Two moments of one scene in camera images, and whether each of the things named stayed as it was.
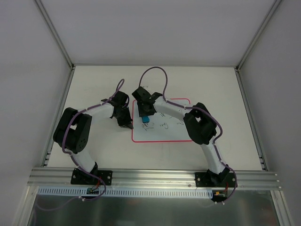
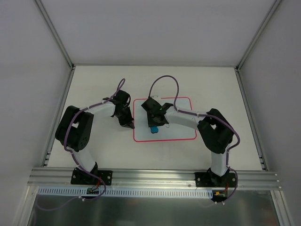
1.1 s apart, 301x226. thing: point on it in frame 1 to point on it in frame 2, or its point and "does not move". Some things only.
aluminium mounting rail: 160,179 does not move
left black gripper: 124,120 does not move
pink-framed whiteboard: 161,128 does not move
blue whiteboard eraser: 145,119 to 154,129
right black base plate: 230,179 does not move
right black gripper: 146,112 to 154,121
